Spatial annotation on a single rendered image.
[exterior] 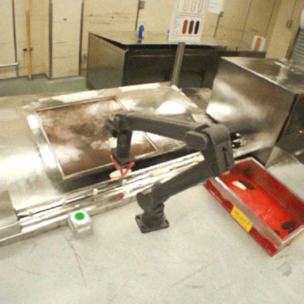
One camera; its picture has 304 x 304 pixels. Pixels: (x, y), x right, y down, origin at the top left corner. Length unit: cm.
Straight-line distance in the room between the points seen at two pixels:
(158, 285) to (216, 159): 47
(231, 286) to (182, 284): 18
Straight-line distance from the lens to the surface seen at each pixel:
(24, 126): 168
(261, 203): 136
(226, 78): 165
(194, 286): 97
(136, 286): 93
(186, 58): 341
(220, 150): 71
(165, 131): 81
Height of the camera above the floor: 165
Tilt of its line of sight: 34 degrees down
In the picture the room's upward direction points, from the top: 10 degrees clockwise
